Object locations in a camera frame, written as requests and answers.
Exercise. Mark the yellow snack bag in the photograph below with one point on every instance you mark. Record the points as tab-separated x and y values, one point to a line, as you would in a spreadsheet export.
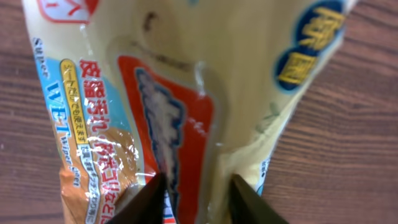
199	90

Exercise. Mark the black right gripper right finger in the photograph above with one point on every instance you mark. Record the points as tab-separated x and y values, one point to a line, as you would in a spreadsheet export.
246	207

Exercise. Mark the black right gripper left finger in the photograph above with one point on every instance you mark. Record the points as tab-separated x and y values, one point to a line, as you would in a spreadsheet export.
147	207

